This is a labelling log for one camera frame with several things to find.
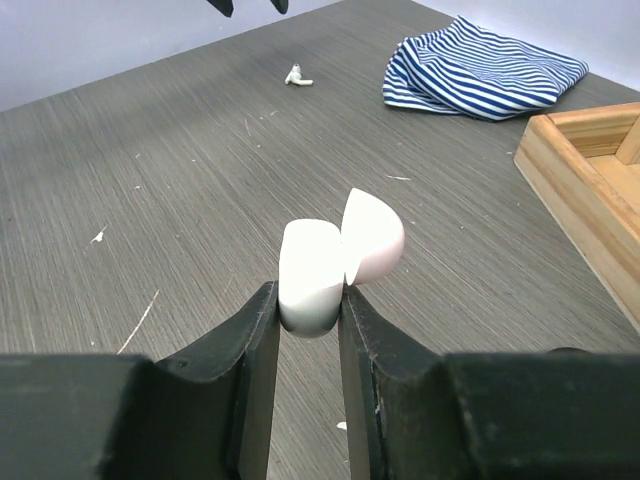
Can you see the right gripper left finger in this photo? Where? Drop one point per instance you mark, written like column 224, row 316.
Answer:
column 204, row 412

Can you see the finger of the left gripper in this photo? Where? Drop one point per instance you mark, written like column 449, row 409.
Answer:
column 282, row 6
column 225, row 7

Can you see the white earbud case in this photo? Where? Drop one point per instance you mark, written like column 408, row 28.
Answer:
column 318, row 260

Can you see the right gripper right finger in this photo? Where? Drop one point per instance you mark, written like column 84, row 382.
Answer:
column 415, row 414

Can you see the wooden clothes rack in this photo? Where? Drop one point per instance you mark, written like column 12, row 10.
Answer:
column 584, row 167

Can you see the blue striped folded cloth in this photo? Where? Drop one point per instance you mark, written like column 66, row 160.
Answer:
column 464, row 69

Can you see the white earbud pair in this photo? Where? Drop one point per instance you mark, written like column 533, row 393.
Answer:
column 295, row 77

